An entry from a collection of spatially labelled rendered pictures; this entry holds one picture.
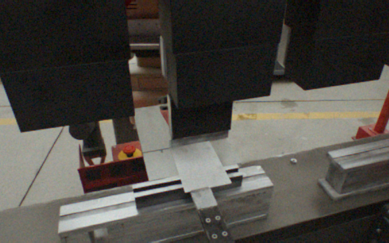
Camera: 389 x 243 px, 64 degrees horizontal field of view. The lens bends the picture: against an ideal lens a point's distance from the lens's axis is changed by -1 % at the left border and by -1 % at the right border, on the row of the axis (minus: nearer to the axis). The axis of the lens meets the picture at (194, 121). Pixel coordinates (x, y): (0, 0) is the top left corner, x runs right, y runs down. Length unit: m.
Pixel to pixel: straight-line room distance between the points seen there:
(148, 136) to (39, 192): 1.53
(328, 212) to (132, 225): 0.41
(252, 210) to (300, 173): 0.21
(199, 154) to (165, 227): 0.15
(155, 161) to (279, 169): 0.33
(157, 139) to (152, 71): 0.61
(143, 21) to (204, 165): 0.69
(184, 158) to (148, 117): 0.18
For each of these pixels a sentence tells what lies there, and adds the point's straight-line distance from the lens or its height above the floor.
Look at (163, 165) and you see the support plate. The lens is 0.60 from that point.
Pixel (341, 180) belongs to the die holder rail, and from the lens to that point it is 0.75.
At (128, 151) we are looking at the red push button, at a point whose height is 0.81.
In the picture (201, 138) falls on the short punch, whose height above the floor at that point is 1.09.
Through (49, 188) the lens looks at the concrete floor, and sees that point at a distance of 2.15.
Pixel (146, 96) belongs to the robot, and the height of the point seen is 0.80.
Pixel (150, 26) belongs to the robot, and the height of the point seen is 1.08.
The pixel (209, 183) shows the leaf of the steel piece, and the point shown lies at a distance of 0.56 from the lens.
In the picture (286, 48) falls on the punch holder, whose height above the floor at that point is 1.22.
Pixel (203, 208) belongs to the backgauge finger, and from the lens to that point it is 0.52.
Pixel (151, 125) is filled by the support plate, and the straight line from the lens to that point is 0.72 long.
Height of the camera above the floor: 1.40
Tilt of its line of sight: 33 degrees down
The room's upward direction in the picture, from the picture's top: straight up
